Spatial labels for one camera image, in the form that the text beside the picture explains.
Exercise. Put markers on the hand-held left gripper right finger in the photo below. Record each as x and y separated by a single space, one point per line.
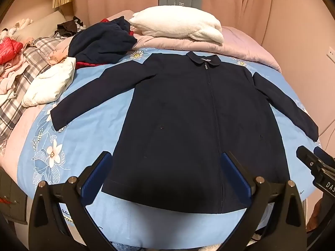
235 177

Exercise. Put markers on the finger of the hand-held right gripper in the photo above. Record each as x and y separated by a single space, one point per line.
324 153
308 158

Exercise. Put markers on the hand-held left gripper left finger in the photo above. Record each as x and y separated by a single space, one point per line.
95 177

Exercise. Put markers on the navy zip jacket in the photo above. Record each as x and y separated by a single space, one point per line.
196 123

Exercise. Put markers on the pale pink clothes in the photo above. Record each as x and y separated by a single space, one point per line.
13 69

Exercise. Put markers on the white crumpled clothes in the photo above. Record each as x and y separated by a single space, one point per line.
18 27

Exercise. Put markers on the blue floral bedsheet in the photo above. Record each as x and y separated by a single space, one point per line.
91 125

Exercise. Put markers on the pink mattress cover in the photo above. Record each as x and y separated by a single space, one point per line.
21 133

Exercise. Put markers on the white puffer jacket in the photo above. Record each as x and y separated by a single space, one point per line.
49 83

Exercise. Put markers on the peach cloth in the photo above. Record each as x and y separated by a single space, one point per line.
59 55

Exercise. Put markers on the pink quilt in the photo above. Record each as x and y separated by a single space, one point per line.
235 47

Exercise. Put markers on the dark navy garment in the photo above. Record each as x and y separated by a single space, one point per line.
102 44

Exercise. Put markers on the grey plaid blanket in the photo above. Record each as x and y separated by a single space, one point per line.
36 57

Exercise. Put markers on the dark brown garment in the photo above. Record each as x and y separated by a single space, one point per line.
68 27

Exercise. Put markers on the red puffer jacket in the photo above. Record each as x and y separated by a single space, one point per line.
9 48

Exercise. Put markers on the cream pillow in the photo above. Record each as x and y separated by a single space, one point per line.
43 23

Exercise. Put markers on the white fluffy blanket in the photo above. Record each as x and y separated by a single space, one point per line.
175 22

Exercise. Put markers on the pink curtain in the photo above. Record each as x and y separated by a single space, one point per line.
235 0

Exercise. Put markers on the white wall socket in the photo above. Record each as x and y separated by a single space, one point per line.
331 56

